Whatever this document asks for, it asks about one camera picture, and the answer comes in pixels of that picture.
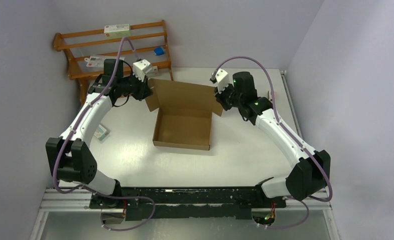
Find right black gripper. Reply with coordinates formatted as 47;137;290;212
214;80;243;111

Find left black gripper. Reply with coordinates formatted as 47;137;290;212
118;70;154;102

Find brown cardboard box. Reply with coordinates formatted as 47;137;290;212
145;78;223;151

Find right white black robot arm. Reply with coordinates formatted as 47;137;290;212
212;69;331;207

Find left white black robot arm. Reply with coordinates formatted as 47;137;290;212
46;58;153;208

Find white box lower shelf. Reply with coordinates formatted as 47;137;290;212
148;66;159;78

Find white green box on table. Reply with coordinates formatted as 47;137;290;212
94;124;110;142

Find white green box top shelf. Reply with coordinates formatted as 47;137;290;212
104;24;131;39

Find clear plastic package on shelf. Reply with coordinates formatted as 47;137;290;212
84;55;117;68

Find small blue object on shelf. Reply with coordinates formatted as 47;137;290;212
153;46;165;56

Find small pink white object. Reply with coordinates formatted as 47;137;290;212
268;92;276;102

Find orange wooden shelf rack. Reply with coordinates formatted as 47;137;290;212
53;19;176;105

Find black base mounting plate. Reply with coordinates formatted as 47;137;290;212
89;186;286;221

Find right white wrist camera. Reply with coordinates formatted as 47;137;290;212
210;68;231;94

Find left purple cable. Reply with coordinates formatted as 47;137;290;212
52;36;157;232

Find purple cable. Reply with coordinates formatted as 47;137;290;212
210;56;333;230
52;36;157;232

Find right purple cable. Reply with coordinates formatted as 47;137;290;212
210;56;333;230

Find aluminium frame rail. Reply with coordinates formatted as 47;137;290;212
30;189;341;240

